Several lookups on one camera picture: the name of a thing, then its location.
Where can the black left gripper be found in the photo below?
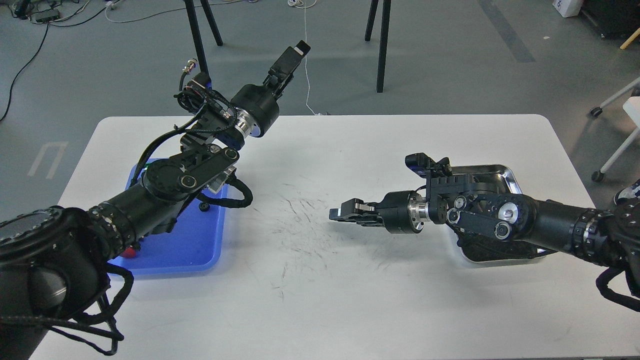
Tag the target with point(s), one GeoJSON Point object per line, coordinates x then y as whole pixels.
{"type": "Point", "coordinates": [260, 102]}

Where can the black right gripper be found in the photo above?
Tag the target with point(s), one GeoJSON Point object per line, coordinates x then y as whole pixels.
{"type": "Point", "coordinates": [401, 212]}

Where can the small black gear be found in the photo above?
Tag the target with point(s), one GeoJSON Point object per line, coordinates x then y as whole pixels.
{"type": "Point", "coordinates": [204, 207]}

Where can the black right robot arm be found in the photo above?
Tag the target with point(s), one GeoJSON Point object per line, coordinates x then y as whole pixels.
{"type": "Point", "coordinates": [492, 220]}

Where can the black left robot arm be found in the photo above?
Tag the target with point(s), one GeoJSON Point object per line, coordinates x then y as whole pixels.
{"type": "Point", "coordinates": [56, 271]}

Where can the black tripod legs left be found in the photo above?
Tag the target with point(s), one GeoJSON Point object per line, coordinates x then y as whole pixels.
{"type": "Point", "coordinates": [195, 31]}

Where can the black tripod legs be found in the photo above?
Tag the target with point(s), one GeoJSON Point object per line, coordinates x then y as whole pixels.
{"type": "Point", "coordinates": [384, 37]}
{"type": "Point", "coordinates": [195, 31]}

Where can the black tripod legs right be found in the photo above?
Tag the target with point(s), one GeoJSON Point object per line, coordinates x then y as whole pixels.
{"type": "Point", "coordinates": [384, 37]}

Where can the silver metal tray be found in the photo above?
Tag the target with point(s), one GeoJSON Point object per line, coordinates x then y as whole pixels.
{"type": "Point", "coordinates": [481, 251]}

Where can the blue plastic tray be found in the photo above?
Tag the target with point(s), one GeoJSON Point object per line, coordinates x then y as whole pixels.
{"type": "Point", "coordinates": [194, 245]}

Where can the white box on floor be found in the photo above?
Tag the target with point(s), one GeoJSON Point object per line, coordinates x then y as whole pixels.
{"type": "Point", "coordinates": [568, 8]}

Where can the red push button switch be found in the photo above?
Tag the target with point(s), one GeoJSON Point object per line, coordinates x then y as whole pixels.
{"type": "Point", "coordinates": [129, 253]}

